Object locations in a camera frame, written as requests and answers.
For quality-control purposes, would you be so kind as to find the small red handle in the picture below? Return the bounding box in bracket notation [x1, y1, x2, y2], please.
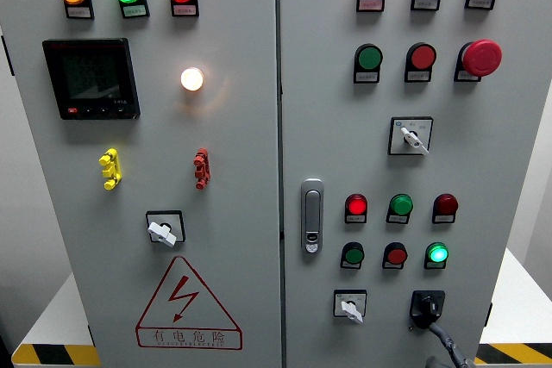
[193, 147, 212, 190]

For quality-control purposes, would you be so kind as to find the turn switch long white handle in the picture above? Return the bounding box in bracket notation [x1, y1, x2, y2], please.
[387, 116, 435, 157]

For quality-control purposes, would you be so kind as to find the large red stop button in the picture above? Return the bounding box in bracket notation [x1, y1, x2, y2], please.
[457, 39, 504, 78]

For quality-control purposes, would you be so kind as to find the flat green push button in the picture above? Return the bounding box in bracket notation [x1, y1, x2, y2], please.
[354, 43, 384, 72]

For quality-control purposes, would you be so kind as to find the small green push button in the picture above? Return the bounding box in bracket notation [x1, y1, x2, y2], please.
[341, 241, 366, 265]

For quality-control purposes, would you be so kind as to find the red warning triangle sign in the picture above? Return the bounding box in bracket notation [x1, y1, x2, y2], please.
[135, 255, 243, 351]

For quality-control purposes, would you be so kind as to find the small yellow handle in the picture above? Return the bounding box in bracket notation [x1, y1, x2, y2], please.
[98, 147, 123, 190]

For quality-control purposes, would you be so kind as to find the turn switch broad white handle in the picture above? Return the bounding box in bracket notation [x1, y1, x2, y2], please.
[145, 209, 187, 248]

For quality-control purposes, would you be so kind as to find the pale grey cabinet door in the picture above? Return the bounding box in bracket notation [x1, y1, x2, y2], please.
[0, 0, 284, 368]
[278, 0, 552, 368]

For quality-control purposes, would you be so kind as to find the silver door lock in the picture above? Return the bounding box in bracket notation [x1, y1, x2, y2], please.
[300, 178, 325, 255]

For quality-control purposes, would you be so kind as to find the small green round lamp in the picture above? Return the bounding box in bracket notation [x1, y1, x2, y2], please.
[424, 242, 449, 264]
[388, 193, 414, 216]

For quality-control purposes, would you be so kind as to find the black yellow striped tape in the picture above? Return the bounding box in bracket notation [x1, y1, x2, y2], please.
[474, 343, 552, 367]
[11, 344, 102, 367]

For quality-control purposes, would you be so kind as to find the small red push button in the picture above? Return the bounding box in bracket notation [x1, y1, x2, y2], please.
[382, 242, 409, 265]

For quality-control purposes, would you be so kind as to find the black display meter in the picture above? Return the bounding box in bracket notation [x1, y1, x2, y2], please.
[41, 38, 141, 121]

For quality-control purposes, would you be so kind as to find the small turn switch white handle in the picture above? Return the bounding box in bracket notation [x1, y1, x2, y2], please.
[333, 290, 368, 325]

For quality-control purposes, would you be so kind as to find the flat red push button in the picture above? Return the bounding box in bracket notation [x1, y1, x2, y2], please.
[405, 42, 437, 72]

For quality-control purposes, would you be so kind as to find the white round lamp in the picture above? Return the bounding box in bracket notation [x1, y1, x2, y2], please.
[180, 66, 205, 92]

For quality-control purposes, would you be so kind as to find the black knob turn switch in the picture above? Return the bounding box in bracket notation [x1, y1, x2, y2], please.
[408, 290, 446, 330]

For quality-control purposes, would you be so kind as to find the small red round lamp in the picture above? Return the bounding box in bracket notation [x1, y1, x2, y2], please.
[345, 193, 368, 215]
[433, 193, 460, 216]

